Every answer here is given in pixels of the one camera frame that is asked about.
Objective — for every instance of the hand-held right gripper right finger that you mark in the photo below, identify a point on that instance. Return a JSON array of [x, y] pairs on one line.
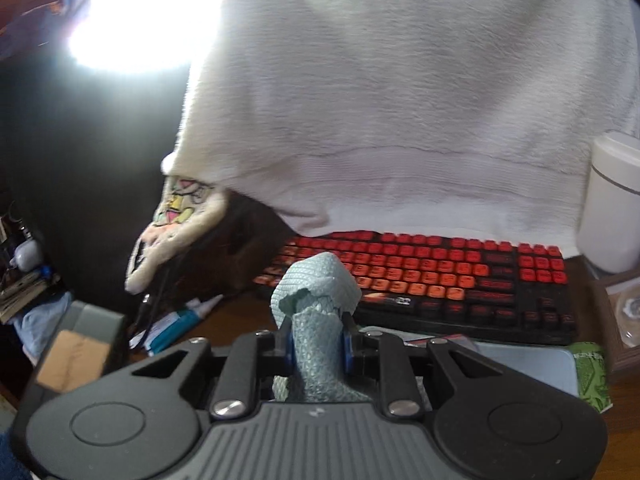
[[347, 355]]

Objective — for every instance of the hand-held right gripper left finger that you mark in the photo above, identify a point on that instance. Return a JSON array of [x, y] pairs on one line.
[[286, 350]]

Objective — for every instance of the green cleaning cloth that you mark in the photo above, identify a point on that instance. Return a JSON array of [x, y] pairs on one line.
[[320, 280]]

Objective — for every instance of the light blue cloth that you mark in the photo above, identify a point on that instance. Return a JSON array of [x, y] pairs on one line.
[[37, 322]]

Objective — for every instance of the stack of books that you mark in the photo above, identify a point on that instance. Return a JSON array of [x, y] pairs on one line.
[[25, 290]]

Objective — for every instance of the blue and white glue tube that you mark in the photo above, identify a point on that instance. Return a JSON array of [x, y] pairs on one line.
[[185, 317]]

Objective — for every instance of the dark brown box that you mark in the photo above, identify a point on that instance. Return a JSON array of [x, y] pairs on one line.
[[250, 245]]

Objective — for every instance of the black keyboard with red keys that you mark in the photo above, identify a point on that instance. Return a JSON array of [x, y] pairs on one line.
[[425, 275]]

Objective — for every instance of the blue fuzzy clothing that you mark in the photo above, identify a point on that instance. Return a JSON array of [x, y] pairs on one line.
[[10, 460]]

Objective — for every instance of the printed mouse pad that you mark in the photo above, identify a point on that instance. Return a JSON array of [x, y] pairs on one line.
[[515, 365]]

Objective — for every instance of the cartoon printed plush cloth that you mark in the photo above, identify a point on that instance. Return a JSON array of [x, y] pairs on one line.
[[180, 215]]

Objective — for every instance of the green packet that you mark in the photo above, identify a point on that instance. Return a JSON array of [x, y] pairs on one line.
[[592, 375]]

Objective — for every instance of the white towel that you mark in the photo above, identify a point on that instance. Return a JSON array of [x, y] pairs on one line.
[[400, 85]]

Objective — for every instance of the white humidifier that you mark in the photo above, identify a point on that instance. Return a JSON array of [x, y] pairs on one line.
[[612, 210]]

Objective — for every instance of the wooden photo frame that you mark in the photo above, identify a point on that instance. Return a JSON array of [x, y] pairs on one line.
[[620, 320]]

